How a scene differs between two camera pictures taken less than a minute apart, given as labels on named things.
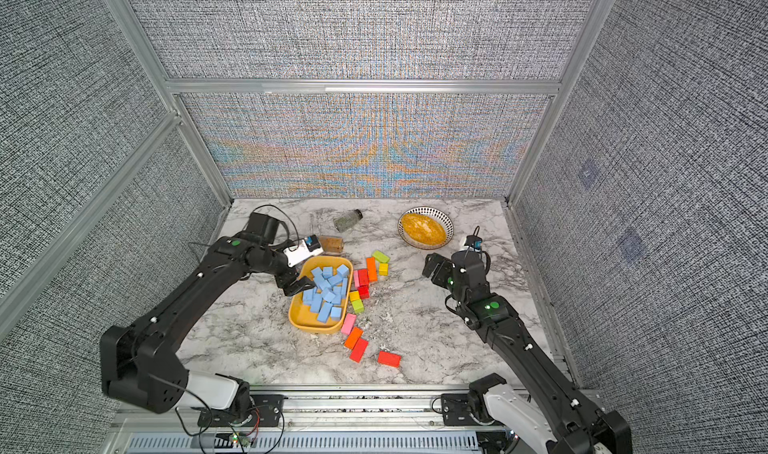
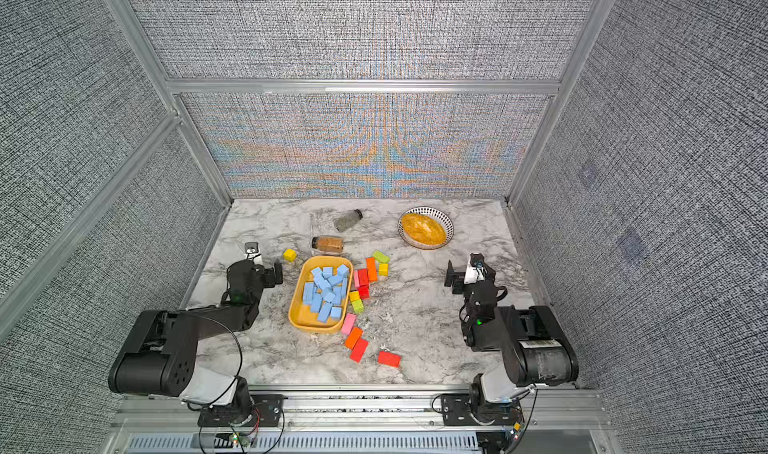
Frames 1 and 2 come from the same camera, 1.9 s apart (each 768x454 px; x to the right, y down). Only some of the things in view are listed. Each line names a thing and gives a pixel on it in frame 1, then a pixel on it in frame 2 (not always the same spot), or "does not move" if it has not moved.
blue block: (317, 275) does not move
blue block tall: (324, 311) does not move
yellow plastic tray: (299, 315) does not move
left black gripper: (286, 281) to (268, 274)
